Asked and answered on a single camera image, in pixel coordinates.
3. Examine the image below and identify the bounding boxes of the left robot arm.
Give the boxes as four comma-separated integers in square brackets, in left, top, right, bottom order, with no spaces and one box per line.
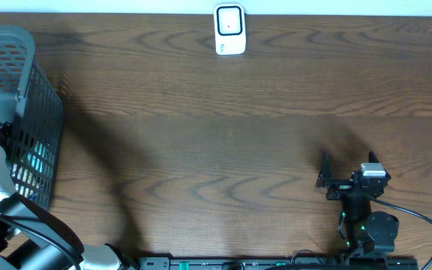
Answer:
[0,130,138,269]

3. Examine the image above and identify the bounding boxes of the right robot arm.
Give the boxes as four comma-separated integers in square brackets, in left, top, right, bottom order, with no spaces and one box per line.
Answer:
[316,151,399,264]

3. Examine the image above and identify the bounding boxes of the white barcode scanner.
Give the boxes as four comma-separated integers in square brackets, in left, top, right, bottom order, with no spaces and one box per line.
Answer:
[213,3,247,56]

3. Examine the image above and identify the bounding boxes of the grey plastic shopping basket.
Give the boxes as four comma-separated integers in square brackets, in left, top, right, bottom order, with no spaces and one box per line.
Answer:
[0,25,64,209]

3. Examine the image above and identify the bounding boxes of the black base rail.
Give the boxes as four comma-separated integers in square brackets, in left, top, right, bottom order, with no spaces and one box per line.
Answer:
[137,256,419,270]

